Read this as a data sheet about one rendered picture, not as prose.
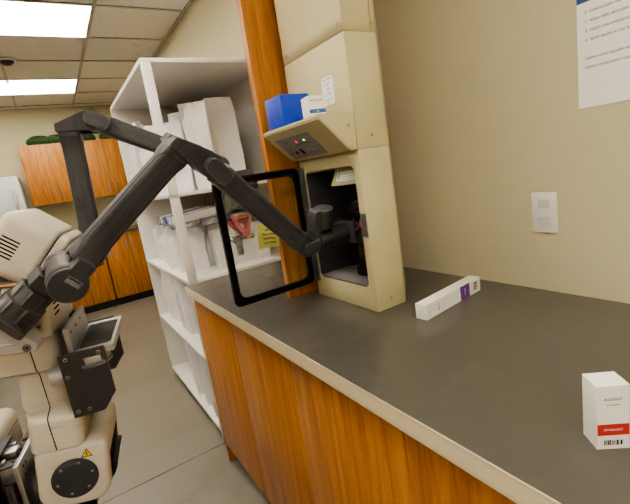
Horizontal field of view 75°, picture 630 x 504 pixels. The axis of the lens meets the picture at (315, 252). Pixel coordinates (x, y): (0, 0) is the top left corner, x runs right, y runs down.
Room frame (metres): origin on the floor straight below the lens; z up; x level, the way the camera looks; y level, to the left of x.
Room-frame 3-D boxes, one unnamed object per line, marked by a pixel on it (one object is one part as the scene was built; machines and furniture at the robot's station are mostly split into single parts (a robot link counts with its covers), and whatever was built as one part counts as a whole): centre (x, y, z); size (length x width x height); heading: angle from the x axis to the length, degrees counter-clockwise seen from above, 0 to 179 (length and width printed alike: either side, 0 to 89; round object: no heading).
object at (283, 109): (1.32, 0.02, 1.56); 0.10 x 0.10 x 0.09; 31
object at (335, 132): (1.25, -0.03, 1.46); 0.32 x 0.11 x 0.10; 31
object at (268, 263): (1.32, 0.14, 1.19); 0.30 x 0.01 x 0.40; 123
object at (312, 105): (1.20, -0.06, 1.54); 0.05 x 0.05 x 0.06; 21
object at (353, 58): (1.34, -0.18, 1.33); 0.32 x 0.25 x 0.77; 31
